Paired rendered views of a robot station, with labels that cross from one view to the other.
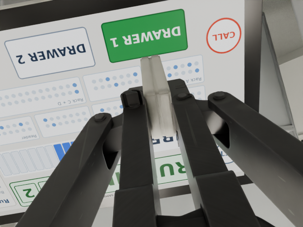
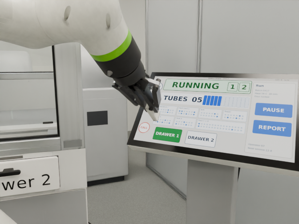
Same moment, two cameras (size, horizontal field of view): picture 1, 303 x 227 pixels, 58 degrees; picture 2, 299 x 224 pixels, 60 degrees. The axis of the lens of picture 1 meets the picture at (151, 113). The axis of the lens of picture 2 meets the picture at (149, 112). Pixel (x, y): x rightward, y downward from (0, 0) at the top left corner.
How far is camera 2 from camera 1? 0.56 m
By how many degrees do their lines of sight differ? 27
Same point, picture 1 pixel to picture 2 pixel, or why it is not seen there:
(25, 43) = (207, 144)
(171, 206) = (230, 47)
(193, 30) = (152, 131)
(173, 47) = (159, 128)
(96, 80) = (190, 125)
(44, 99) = (212, 124)
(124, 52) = (175, 131)
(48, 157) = (225, 101)
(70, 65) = (196, 133)
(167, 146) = (177, 94)
